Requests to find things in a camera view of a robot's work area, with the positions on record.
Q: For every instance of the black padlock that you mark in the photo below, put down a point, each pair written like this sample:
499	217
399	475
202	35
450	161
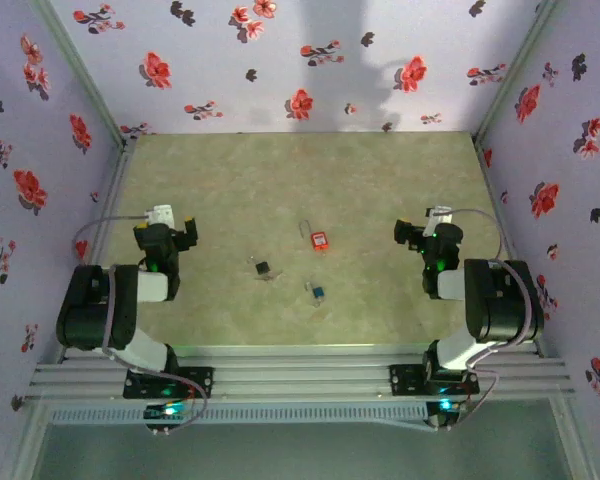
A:
262	267

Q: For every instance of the red padlock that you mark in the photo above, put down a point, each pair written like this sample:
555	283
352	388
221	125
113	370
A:
320	240

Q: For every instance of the blue padlock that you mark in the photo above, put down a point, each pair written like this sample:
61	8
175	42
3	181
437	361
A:
319	291

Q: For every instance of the blue padlock keys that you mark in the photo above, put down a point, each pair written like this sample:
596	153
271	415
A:
319	302

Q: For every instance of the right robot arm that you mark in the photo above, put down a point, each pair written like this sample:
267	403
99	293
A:
500	305

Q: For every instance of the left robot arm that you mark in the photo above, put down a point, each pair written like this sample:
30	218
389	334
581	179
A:
90	320

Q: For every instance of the black padlock keys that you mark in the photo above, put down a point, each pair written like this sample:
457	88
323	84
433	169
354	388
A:
275	274

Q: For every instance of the right controller board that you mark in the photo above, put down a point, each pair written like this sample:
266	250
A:
447	407

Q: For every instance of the controller board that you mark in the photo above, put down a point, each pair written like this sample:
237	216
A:
166	412
447	407

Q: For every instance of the left controller board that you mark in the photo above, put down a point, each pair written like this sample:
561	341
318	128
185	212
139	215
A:
166	412

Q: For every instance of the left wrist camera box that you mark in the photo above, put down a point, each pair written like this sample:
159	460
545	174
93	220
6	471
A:
160	215

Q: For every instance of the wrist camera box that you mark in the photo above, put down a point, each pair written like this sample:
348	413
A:
160	215
439	214

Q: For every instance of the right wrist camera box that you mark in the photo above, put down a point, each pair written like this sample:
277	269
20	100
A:
439	214

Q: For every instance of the aluminium side rail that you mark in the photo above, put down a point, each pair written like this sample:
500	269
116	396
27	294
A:
497	200
109	200

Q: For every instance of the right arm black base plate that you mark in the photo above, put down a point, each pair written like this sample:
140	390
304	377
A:
405	380

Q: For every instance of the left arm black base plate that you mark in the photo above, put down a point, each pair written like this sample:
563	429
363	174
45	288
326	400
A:
200	382

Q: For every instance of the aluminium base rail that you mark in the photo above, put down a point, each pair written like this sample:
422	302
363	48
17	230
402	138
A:
300	372

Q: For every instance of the aluminium corner post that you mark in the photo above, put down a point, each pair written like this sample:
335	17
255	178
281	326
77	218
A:
517	65
79	65

